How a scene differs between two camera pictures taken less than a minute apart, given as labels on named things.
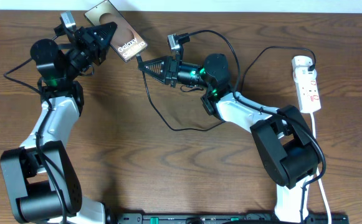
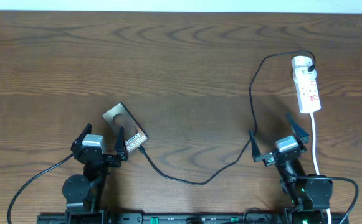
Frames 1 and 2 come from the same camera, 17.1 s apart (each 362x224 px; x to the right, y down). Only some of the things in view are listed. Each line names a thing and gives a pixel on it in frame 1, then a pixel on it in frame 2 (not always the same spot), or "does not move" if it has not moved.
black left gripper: x=89 y=41 -> x=98 y=157
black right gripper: x=171 y=69 -> x=269 y=158
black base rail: x=165 y=218 does not move
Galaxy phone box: x=126 y=42 -> x=118 y=116
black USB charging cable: x=244 y=85 -> x=251 y=137
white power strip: x=307 y=89 does not move
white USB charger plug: x=301 y=63 does not move
